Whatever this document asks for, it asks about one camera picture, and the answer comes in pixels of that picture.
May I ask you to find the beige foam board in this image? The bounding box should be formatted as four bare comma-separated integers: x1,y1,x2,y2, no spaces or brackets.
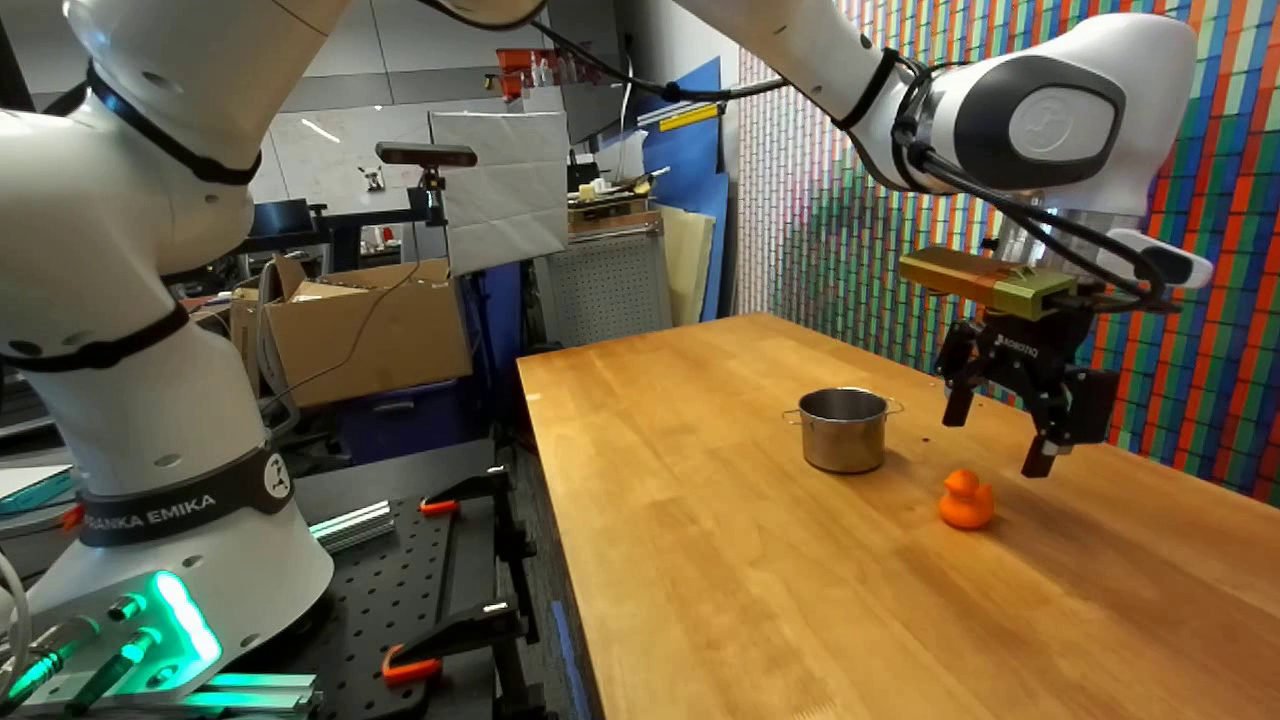
658,204,721,327

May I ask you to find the black vertical clamp post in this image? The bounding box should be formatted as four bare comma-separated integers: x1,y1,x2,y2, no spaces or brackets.
479,456,543,720

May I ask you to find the black bar camera on stand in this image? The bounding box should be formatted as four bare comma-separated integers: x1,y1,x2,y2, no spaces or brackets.
372,140,479,171

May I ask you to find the grey cabinet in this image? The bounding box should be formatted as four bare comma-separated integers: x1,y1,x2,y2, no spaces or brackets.
531,233,679,352

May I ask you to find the small steel pot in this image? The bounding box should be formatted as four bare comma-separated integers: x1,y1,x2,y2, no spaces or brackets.
794,386,892,482

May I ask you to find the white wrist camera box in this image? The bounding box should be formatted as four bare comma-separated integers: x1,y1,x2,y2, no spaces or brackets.
1100,224,1220,298

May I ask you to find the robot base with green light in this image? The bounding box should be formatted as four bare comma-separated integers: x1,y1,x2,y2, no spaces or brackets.
0,566,322,720

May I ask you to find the brass coloured wrist mount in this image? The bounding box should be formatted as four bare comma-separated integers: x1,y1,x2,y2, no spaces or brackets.
897,243,1078,327

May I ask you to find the brown cardboard box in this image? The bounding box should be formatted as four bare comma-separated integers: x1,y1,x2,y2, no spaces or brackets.
228,254,476,411

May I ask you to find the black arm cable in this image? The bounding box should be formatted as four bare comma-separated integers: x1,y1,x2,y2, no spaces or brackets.
421,0,1166,308

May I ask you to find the blue board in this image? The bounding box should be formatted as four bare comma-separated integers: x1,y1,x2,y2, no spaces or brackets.
641,55,740,325

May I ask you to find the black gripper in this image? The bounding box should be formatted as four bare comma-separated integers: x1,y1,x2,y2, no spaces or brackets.
934,308,1124,484

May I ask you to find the large orange-handled clamp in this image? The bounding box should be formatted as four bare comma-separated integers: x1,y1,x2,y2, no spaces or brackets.
377,639,449,693

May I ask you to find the black perforated breadboard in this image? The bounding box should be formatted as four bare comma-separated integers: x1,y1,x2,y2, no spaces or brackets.
243,492,538,720

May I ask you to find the orange rubber duck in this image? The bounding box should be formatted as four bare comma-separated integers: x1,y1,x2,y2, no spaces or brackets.
931,465,1000,535

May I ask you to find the aluminium extrusion bar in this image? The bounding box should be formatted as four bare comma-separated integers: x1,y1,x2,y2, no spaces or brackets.
304,496,398,558

